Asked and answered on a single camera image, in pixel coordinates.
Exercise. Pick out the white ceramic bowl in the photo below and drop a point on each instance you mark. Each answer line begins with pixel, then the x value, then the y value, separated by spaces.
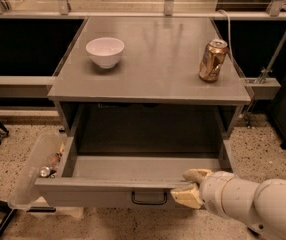
pixel 105 52

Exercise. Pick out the grey metal rod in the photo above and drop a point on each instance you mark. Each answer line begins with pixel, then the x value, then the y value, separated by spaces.
pixel 265 71

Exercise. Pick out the crushed gold soda can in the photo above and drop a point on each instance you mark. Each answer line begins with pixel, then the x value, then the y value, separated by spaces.
pixel 212 60

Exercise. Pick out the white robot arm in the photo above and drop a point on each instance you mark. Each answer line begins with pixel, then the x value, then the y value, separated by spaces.
pixel 260 206

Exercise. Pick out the clear plastic storage bin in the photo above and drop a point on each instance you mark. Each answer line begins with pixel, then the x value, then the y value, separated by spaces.
pixel 26 196

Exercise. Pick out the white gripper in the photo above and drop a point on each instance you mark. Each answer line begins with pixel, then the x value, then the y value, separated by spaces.
pixel 217 190

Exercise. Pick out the grey top drawer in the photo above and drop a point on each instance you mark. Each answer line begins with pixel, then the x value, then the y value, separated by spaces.
pixel 131 156

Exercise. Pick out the small silver can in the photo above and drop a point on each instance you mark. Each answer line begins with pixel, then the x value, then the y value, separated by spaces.
pixel 45 172

